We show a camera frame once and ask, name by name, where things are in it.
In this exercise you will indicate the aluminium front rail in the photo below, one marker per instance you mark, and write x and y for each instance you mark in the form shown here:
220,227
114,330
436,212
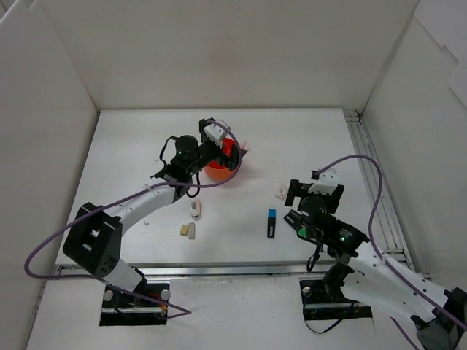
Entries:
221,270

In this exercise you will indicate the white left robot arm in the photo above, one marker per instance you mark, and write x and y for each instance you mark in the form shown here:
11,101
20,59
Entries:
95,237

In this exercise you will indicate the long beige eraser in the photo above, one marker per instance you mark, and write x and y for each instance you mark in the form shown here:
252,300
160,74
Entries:
191,234

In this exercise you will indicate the green capped black highlighter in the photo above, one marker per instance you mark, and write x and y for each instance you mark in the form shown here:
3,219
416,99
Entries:
296,225

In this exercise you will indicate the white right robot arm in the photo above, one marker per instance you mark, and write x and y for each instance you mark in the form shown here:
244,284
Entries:
364,273

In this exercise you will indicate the yellow capped black highlighter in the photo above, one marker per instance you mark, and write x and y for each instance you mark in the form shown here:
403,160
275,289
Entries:
295,215

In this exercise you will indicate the white wrapped eraser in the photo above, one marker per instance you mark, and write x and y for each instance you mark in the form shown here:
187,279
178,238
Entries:
282,192

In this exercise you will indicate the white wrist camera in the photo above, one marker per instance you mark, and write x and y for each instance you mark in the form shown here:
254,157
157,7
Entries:
216,131
325,182

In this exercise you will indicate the small tan eraser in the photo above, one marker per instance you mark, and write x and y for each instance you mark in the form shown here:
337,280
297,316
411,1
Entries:
184,230

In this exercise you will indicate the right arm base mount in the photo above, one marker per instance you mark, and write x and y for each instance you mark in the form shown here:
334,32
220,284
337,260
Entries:
325,308

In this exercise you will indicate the blue capped black highlighter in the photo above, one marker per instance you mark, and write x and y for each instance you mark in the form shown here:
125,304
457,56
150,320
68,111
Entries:
271,223

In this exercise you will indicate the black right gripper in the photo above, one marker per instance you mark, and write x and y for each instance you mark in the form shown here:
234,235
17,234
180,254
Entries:
292,192

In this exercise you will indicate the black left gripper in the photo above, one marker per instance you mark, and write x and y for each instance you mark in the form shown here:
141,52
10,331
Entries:
233,157

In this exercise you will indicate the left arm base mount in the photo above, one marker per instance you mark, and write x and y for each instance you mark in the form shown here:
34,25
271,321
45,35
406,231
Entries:
121,309

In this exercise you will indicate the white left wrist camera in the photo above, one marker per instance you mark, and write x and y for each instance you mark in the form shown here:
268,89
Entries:
216,131

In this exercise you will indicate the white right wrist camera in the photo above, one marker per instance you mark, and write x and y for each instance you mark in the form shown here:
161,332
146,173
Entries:
325,182

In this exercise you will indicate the pink white mini stapler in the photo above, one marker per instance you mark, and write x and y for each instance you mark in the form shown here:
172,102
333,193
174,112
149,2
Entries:
195,209

